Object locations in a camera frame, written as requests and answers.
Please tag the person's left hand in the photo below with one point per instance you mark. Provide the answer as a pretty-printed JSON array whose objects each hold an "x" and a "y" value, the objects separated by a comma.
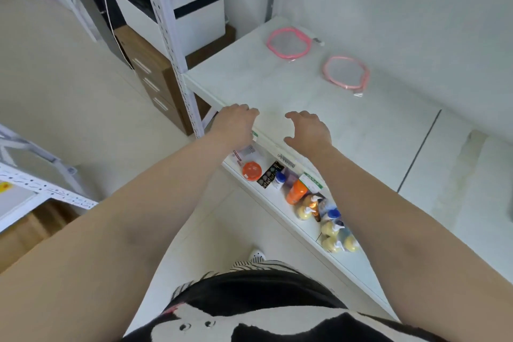
[{"x": 232, "y": 125}]

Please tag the person's right hand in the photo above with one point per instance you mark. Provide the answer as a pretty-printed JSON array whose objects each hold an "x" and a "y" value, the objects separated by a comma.
[{"x": 310, "y": 135}]

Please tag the person's left fingers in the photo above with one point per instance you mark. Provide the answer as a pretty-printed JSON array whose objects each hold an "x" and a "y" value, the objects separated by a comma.
[{"x": 244, "y": 109}]

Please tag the person's right thumb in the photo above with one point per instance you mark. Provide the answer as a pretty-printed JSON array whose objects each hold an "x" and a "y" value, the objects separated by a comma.
[{"x": 291, "y": 140}]

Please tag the person's left forearm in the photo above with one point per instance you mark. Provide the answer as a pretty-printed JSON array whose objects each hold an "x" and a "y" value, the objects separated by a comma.
[{"x": 120, "y": 241}]

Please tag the person's right forearm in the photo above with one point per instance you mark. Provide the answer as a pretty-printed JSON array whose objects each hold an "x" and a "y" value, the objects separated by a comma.
[{"x": 404, "y": 245}]

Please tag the white shelf price label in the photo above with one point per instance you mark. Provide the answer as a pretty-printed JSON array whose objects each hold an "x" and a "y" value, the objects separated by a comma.
[{"x": 289, "y": 159}]

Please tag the black patterned packet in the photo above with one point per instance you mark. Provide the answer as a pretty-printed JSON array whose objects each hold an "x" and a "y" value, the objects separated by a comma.
[{"x": 269, "y": 175}]

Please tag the small white bottle blue cap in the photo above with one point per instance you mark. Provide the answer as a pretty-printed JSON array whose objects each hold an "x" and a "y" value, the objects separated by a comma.
[{"x": 279, "y": 180}]

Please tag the clear packet with red label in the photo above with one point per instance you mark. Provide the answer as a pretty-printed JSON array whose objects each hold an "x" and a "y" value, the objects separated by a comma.
[{"x": 245, "y": 152}]

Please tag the white metal shelving rack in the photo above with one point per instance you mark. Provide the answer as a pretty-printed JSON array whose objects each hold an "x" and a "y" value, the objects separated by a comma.
[{"x": 280, "y": 85}]

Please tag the green white card packet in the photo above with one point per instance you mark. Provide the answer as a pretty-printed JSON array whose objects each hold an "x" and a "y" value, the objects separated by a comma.
[{"x": 312, "y": 182}]

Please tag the orange bottle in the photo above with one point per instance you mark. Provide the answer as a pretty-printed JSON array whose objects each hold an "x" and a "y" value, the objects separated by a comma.
[{"x": 296, "y": 192}]

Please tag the yellow bottle with brown label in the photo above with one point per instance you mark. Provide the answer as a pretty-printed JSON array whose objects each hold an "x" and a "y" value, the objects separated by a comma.
[{"x": 306, "y": 209}]

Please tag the brown wooden drawer cabinet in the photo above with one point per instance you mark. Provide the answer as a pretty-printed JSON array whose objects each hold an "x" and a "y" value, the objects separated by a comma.
[{"x": 149, "y": 70}]

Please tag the white shoe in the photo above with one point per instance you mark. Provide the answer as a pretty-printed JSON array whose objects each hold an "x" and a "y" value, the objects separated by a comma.
[{"x": 256, "y": 256}]

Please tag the striped trousers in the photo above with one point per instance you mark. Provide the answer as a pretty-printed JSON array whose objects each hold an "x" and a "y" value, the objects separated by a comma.
[{"x": 256, "y": 265}]

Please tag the black white printed shirt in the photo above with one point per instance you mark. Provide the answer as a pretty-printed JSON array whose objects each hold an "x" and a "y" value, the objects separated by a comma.
[{"x": 280, "y": 313}]

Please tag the white perforated metal rack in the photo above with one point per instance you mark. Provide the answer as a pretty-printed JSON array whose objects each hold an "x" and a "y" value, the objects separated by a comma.
[{"x": 40, "y": 187}]

